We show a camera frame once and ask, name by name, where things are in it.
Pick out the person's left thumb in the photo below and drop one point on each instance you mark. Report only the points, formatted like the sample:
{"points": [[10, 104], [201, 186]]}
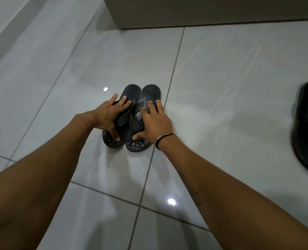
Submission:
{"points": [[114, 134]]}

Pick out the person's right middle finger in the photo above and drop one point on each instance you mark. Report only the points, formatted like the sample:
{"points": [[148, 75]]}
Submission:
{"points": [[151, 108]]}

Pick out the person's right hand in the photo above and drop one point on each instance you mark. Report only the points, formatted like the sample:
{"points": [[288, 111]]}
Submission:
{"points": [[155, 124]]}

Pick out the white wrist band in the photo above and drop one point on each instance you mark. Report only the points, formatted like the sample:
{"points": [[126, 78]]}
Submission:
{"points": [[159, 137]]}

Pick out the person's right thumb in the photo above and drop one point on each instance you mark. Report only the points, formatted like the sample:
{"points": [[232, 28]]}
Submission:
{"points": [[139, 135]]}

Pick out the black wrist band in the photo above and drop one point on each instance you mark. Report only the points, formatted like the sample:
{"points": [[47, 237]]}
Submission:
{"points": [[158, 145]]}

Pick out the person's left hand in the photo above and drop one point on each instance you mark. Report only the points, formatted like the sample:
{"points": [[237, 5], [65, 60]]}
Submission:
{"points": [[104, 115]]}

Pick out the person's left middle finger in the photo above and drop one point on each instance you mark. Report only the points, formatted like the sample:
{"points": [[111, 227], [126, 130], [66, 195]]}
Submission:
{"points": [[120, 101]]}

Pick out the person's left forearm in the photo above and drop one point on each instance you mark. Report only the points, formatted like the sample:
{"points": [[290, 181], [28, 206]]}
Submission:
{"points": [[39, 177]]}

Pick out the person's right forearm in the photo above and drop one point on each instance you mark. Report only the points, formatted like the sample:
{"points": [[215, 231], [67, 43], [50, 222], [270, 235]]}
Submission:
{"points": [[221, 195]]}

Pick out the black slide sandal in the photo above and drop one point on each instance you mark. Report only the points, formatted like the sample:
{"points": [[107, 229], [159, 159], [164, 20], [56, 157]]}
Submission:
{"points": [[307, 127]]}

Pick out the black flip-flop sandal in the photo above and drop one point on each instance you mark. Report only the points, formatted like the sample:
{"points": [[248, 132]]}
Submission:
{"points": [[132, 94], [151, 92]]}

